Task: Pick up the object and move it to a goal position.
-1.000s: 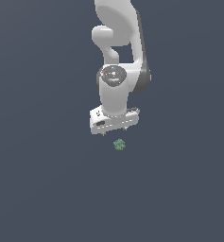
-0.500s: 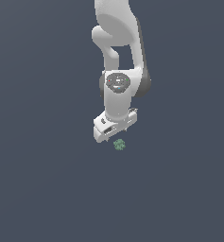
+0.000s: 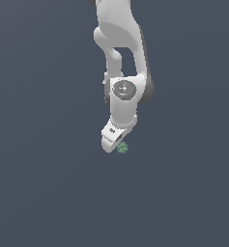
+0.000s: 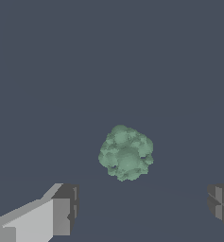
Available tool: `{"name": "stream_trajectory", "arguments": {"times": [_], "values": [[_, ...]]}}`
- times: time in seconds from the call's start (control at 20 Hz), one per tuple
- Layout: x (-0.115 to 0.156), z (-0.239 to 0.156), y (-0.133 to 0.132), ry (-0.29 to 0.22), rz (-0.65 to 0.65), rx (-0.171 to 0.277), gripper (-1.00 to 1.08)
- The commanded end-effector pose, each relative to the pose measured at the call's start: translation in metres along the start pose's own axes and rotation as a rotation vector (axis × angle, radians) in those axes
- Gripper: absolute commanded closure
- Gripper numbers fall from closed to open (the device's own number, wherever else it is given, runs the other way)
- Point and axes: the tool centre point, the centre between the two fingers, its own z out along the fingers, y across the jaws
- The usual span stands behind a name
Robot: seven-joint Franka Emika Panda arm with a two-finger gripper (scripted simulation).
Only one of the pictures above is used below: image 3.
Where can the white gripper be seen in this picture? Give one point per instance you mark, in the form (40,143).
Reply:
(112,135)

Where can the small green bumpy object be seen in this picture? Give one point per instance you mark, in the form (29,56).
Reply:
(122,147)

